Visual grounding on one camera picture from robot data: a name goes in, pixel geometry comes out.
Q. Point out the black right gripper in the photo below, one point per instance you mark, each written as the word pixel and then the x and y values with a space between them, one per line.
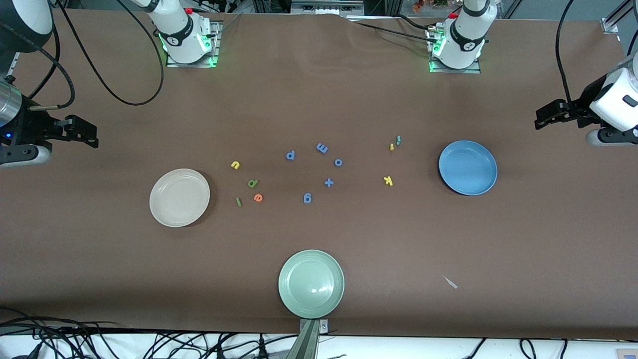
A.
pixel 31 127

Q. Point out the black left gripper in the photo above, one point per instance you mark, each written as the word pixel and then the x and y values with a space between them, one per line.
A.
pixel 582 106

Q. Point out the blue round plate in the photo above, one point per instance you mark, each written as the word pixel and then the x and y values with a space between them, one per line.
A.
pixel 467 167

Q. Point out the beige round plate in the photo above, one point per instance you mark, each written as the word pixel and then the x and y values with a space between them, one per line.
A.
pixel 179 198

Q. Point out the white tape scrap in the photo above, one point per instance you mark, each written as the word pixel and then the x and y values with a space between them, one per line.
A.
pixel 450 282

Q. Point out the brown paper table cover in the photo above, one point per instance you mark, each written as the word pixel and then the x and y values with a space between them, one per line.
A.
pixel 349 99

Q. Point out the blue foam letter m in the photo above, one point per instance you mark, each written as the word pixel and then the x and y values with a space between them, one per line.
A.
pixel 322 147

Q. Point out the grey equipment box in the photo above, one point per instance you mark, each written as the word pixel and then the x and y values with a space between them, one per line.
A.
pixel 326 7

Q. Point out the pale green round plate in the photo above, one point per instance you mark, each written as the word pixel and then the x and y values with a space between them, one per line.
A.
pixel 311 284

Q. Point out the aluminium table frame rail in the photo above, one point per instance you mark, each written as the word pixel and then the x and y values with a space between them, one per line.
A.
pixel 13 62
pixel 609 25

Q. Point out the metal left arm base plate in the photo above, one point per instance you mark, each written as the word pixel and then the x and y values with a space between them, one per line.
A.
pixel 451 71

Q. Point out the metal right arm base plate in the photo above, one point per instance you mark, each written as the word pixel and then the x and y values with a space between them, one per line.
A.
pixel 174 63

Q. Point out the grey metal camera stand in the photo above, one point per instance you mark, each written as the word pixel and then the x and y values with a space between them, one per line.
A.
pixel 309 344

